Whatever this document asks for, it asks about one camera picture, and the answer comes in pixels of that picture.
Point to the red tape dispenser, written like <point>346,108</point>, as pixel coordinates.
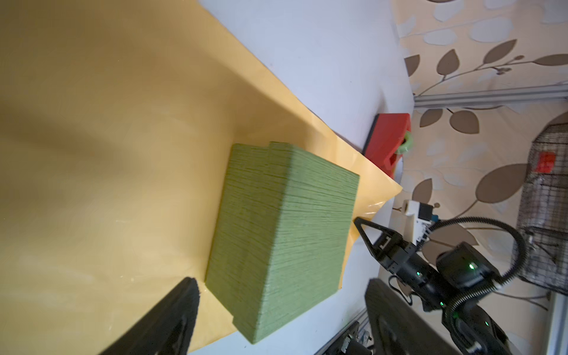
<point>388,140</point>

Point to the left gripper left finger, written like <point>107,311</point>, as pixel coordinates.
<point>167,328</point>

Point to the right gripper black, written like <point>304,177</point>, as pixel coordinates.
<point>394,254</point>

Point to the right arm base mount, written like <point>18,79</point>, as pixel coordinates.
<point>346,343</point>

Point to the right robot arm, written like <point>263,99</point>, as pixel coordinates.
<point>455,285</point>

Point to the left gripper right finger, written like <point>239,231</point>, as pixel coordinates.
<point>396,328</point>

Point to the red capped item in basket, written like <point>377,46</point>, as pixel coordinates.
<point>546,163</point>

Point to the black wire basket right wall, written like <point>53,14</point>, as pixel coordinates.
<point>542,218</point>

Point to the green gift box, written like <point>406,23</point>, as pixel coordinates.
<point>281,235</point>

